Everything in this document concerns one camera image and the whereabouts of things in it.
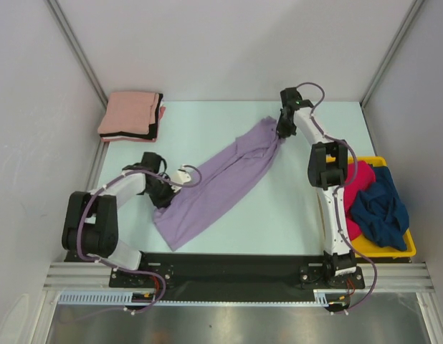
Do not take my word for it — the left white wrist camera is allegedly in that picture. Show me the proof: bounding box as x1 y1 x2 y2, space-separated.
171 165 191 190

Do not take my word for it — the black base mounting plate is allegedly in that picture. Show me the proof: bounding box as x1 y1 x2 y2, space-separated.
65 250 366 302

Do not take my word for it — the folded black t shirt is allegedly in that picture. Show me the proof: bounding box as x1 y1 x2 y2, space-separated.
99 92 164 141

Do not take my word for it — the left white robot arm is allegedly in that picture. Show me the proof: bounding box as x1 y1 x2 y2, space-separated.
62 152 191 287

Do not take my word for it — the corner aluminium post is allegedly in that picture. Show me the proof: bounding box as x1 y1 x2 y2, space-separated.
360 0 427 110
44 0 108 108

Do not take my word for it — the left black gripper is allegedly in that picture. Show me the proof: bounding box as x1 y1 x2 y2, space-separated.
145 176 181 210

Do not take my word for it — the slotted cable duct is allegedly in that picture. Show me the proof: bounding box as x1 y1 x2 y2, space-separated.
57 291 336 307

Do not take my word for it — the aluminium frame rail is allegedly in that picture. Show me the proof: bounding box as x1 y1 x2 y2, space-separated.
43 262 111 291

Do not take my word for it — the right corner aluminium post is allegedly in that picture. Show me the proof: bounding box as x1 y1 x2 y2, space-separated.
360 0 427 110

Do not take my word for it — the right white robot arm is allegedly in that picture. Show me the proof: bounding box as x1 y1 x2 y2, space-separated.
276 87 356 287

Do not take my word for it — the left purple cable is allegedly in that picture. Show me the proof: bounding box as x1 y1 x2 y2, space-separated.
77 163 203 316

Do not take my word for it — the left corner aluminium post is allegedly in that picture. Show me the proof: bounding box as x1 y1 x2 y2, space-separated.
44 0 108 108

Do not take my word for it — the purple t shirt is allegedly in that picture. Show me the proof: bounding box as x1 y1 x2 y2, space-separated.
153 116 282 251

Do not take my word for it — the yellow plastic bin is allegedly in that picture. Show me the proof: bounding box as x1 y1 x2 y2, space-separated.
343 156 416 259

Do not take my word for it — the navy blue t shirt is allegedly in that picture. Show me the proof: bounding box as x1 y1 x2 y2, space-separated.
348 161 409 252

